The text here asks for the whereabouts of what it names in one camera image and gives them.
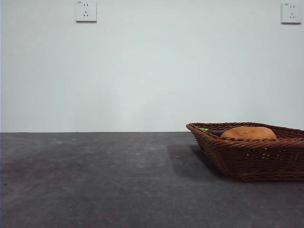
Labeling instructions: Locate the purple eggplant with green stem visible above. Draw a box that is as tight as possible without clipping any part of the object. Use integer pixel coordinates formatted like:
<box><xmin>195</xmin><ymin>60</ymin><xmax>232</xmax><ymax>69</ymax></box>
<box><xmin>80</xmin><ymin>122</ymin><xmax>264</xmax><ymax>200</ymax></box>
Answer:
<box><xmin>198</xmin><ymin>127</ymin><xmax>226</xmax><ymax>138</ymax></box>

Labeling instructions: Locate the brown potato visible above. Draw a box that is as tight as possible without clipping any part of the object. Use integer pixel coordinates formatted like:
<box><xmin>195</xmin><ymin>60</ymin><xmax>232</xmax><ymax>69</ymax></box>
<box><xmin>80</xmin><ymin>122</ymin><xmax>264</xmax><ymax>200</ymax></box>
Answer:
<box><xmin>219</xmin><ymin>126</ymin><xmax>277</xmax><ymax>141</ymax></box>

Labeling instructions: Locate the brown wicker basket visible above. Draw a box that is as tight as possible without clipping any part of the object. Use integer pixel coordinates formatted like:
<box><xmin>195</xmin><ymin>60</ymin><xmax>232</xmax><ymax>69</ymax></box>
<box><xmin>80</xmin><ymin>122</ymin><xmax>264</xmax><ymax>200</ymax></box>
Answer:
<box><xmin>186</xmin><ymin>122</ymin><xmax>304</xmax><ymax>183</ymax></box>

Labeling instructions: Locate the white wall socket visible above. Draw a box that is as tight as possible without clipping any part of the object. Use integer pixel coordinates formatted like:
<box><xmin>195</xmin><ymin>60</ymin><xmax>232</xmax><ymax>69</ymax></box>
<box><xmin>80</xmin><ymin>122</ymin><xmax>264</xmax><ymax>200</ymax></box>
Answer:
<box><xmin>76</xmin><ymin>0</ymin><xmax>97</xmax><ymax>23</ymax></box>
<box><xmin>281</xmin><ymin>2</ymin><xmax>302</xmax><ymax>25</ymax></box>

